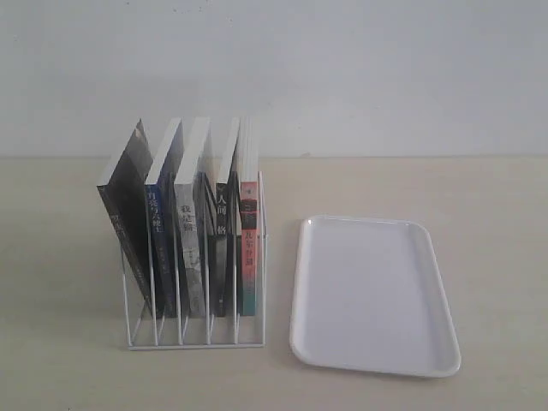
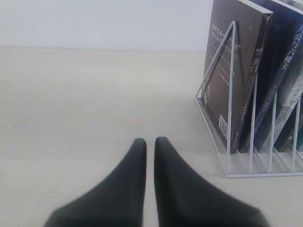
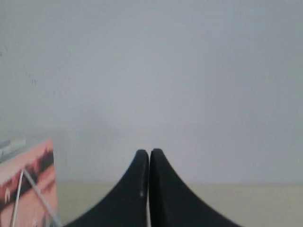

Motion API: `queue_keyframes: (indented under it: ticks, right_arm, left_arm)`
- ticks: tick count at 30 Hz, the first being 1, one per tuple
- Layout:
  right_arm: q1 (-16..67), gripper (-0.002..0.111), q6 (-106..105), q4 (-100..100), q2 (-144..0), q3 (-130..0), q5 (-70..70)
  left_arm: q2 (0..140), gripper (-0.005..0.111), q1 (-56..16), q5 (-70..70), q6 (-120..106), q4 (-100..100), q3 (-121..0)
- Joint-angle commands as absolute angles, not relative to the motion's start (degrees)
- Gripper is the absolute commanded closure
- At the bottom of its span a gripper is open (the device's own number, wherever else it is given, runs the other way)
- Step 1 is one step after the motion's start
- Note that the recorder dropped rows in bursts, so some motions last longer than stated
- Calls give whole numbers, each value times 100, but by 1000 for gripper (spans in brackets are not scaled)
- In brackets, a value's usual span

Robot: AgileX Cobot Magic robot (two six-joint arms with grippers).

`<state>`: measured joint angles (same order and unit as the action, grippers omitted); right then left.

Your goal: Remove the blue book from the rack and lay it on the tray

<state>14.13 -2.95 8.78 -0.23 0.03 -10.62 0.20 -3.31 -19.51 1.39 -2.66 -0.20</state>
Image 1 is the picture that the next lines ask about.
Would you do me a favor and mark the red teal spine book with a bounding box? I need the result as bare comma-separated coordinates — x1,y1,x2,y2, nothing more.
239,117,259,316

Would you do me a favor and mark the grey spine book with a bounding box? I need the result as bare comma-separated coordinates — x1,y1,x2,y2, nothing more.
174,116,211,318

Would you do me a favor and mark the blue book with orange moon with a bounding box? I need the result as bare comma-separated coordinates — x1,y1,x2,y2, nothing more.
145,117,184,318

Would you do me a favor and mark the black spine book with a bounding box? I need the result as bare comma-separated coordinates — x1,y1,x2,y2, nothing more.
208,117,241,317

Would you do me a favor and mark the dark brown book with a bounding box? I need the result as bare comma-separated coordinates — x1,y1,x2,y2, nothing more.
97,121,164,317

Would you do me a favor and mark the white plastic tray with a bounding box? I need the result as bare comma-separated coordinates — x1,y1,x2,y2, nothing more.
289,215,462,378

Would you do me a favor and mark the white wire book rack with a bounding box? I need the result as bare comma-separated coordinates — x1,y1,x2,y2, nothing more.
120,174,268,351

